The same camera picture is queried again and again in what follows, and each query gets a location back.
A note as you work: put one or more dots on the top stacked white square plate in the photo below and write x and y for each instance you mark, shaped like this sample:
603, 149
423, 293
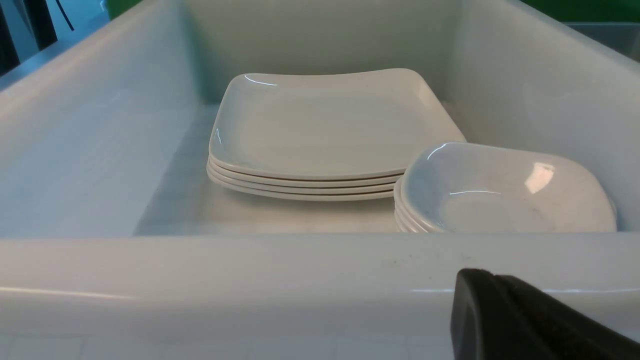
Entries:
328, 127

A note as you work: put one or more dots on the top stacked white bowl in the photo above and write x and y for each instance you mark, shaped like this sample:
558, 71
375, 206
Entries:
462, 187

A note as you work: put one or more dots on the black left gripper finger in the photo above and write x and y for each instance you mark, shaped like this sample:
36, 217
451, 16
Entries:
501, 317

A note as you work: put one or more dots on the lower stacked white bowls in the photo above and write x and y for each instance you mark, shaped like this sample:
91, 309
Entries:
402, 217

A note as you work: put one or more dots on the green cloth backdrop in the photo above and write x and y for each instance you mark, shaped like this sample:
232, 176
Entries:
575, 7

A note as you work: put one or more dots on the large white plastic tub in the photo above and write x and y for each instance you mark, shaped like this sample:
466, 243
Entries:
114, 242

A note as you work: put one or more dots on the bottom stacked white plate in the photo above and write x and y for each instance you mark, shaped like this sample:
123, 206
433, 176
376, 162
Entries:
302, 197

